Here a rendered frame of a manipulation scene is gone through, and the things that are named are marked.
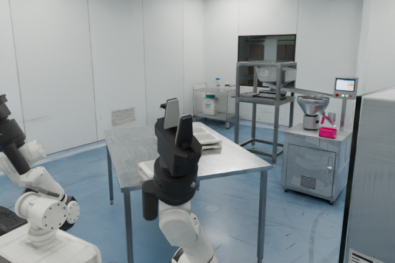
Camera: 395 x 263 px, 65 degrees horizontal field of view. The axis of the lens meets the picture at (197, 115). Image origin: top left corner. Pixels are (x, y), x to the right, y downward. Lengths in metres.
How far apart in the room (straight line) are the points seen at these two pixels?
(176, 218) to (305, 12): 6.11
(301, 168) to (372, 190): 3.36
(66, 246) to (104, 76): 4.96
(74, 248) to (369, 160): 0.65
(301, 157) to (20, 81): 3.86
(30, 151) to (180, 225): 0.59
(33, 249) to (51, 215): 0.10
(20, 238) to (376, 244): 0.76
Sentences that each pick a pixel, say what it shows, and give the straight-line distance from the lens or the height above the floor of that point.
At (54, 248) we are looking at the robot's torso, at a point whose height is 1.24.
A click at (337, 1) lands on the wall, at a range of 6.44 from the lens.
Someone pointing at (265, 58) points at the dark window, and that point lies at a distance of 6.86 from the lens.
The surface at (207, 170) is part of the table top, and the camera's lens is 2.23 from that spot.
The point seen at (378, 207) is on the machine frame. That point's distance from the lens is 0.43.
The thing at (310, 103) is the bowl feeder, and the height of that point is 1.09.
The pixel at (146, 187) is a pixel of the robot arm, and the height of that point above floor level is 1.41.
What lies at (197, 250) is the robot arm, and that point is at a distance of 0.81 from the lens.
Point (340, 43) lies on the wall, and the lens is 6.36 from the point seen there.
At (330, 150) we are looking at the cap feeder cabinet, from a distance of 3.61.
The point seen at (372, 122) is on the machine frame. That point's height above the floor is 1.61.
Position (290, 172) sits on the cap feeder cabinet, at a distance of 3.84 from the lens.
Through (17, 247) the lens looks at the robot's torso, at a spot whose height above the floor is 1.24.
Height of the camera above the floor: 1.69
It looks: 12 degrees down
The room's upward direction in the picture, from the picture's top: straight up
